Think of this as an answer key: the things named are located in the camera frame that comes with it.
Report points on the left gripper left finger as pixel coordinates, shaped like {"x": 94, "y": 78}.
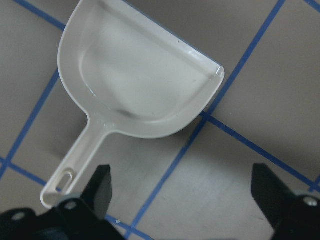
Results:
{"x": 72, "y": 218}

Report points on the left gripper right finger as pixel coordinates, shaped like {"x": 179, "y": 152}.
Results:
{"x": 291, "y": 216}

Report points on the beige plastic dustpan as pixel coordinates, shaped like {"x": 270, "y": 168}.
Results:
{"x": 130, "y": 76}

